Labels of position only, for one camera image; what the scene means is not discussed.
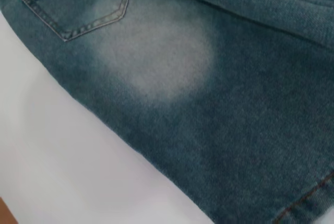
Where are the blue denim shorts with cartoon patch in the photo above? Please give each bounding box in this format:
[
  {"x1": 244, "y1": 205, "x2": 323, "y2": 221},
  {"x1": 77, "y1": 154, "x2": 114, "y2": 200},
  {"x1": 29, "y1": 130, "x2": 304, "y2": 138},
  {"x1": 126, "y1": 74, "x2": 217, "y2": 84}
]
[{"x1": 0, "y1": 0, "x2": 334, "y2": 224}]

